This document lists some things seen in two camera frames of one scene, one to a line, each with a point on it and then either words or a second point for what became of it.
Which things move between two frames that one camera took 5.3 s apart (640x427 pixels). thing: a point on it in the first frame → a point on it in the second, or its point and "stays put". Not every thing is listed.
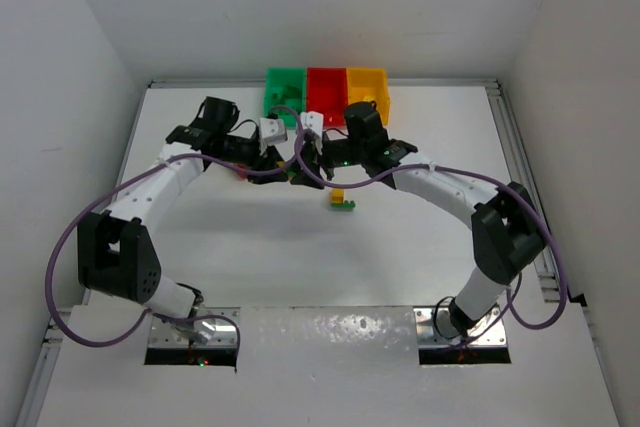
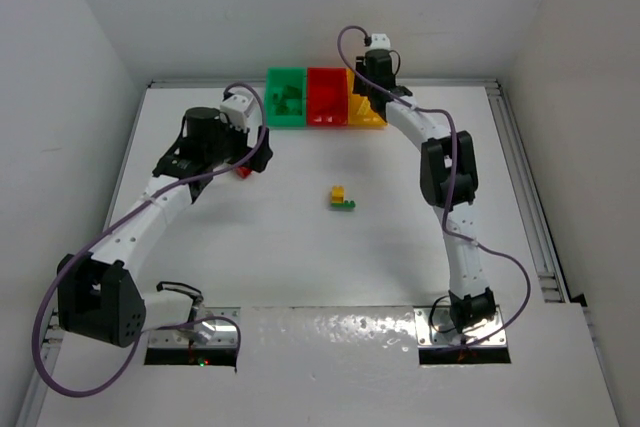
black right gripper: [311, 162] → [363, 92]
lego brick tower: [242, 174] stays put
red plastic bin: [327, 92] stays put
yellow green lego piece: [338, 200] stays put
